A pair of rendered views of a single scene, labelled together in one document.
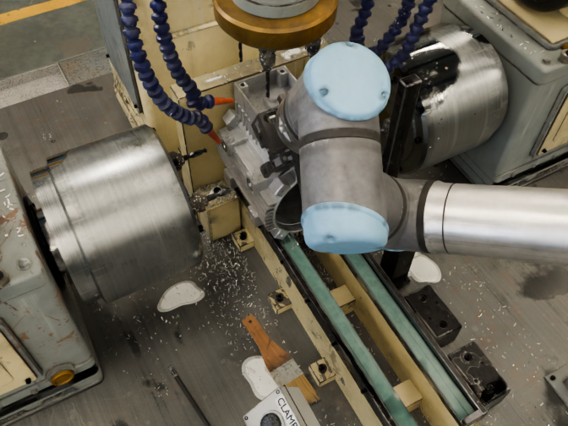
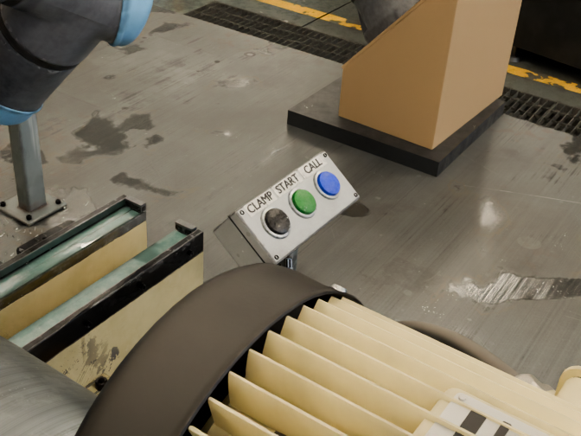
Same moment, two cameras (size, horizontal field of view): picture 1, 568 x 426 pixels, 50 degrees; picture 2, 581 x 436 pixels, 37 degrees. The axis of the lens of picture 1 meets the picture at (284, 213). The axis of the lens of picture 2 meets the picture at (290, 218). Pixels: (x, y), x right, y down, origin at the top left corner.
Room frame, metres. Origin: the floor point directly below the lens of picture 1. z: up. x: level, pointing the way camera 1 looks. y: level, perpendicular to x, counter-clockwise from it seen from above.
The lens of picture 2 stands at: (0.59, 0.68, 1.57)
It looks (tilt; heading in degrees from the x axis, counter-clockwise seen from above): 33 degrees down; 242
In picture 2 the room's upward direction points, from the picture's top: 4 degrees clockwise
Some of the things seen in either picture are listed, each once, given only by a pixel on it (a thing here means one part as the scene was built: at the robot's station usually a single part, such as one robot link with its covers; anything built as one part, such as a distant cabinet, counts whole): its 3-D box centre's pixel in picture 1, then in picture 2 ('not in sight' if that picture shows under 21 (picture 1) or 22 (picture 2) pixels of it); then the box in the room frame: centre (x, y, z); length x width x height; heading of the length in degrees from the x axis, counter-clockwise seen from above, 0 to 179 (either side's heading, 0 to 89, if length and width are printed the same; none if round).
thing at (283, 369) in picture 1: (276, 360); not in sight; (0.45, 0.01, 0.80); 0.21 x 0.05 x 0.01; 35
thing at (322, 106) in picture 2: not in sight; (399, 112); (-0.32, -0.60, 0.82); 0.32 x 0.32 x 0.03; 31
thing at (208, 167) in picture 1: (248, 123); not in sight; (0.87, 0.08, 0.97); 0.30 x 0.11 x 0.34; 119
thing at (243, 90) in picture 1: (275, 110); not in sight; (0.77, 0.02, 1.11); 0.12 x 0.11 x 0.07; 30
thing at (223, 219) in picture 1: (219, 208); not in sight; (0.74, 0.13, 0.86); 0.07 x 0.06 x 0.12; 119
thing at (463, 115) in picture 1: (435, 94); not in sight; (0.90, -0.29, 1.04); 0.41 x 0.25 x 0.25; 119
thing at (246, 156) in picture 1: (286, 162); not in sight; (0.73, 0.00, 1.02); 0.20 x 0.19 x 0.19; 30
